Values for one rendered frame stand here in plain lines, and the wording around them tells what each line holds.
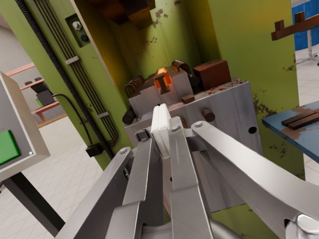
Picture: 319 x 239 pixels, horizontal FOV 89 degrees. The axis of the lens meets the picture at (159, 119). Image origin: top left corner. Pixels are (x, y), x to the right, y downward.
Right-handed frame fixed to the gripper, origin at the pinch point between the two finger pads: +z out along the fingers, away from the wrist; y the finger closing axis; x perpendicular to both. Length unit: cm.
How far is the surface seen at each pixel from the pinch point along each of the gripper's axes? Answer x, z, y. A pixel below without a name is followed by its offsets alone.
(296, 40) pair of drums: -77, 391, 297
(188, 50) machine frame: 4, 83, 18
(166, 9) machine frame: 26, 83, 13
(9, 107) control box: 9.5, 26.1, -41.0
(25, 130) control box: 2.6, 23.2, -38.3
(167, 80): -0.6, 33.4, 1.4
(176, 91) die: -5.0, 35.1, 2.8
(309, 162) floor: -100, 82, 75
